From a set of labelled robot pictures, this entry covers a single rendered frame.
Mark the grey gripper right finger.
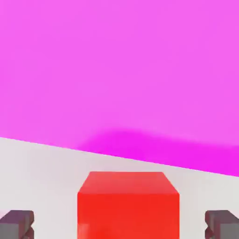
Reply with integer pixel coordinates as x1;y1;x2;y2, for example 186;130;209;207
204;210;239;239

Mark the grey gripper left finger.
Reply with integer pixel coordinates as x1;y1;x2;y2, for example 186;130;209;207
0;210;35;239

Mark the small red cube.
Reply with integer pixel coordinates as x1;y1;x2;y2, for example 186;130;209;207
77;171;180;239

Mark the large magenta box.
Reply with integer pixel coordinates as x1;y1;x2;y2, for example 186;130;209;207
0;0;239;177

